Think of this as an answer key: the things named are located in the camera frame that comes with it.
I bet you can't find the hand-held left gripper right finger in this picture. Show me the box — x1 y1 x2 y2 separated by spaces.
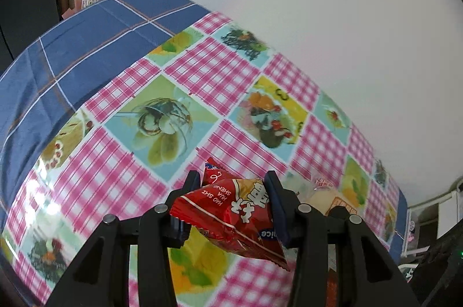
263 170 420 307

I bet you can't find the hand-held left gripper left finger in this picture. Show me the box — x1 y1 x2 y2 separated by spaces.
45 170 201 307

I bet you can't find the shiny red snack packet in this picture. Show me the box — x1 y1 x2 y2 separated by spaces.
170 157 292 271

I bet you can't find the pale yellow pudding cup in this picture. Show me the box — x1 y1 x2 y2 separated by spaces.
304 176 342 217

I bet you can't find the pink white paper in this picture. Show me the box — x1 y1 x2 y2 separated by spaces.
61 0 111 22

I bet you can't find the dark cabinet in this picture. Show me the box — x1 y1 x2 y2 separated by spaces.
0 0 62 65

